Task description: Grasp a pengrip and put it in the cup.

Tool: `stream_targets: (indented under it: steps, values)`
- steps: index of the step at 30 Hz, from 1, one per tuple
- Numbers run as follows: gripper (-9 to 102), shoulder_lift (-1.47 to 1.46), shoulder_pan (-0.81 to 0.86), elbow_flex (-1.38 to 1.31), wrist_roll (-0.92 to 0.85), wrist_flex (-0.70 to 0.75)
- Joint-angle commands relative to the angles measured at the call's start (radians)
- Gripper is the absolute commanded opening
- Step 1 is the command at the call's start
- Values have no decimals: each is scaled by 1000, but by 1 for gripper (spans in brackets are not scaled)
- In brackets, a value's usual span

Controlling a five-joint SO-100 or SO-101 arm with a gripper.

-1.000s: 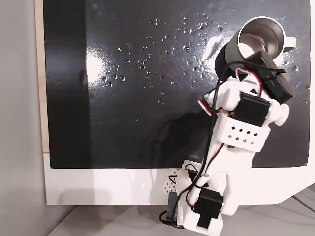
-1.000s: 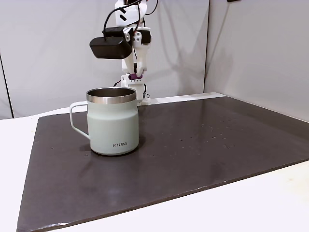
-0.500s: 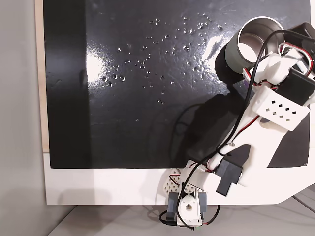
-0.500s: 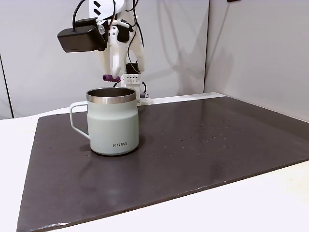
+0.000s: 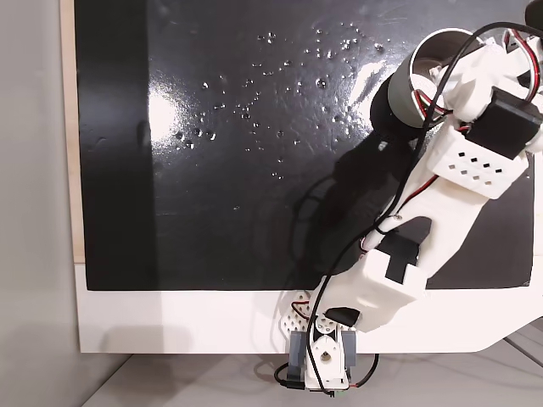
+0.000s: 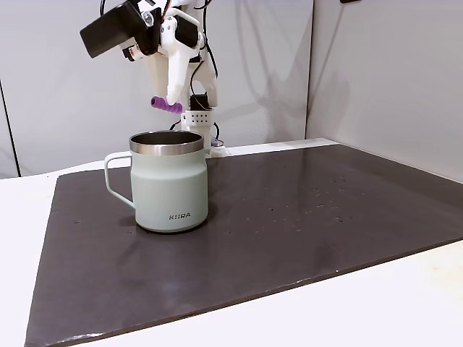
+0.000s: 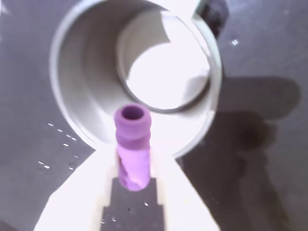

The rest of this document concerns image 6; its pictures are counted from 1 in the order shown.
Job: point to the black camera box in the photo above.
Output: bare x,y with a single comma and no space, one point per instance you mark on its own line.
108,30

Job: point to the pale green steel mug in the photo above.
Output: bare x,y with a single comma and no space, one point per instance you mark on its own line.
170,191

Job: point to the black rubber mat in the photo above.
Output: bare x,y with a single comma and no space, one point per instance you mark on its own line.
289,235

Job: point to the purple ribbed pen grip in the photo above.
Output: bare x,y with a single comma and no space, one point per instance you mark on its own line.
168,105

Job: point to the dark wall fixture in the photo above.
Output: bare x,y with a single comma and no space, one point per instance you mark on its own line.
351,1

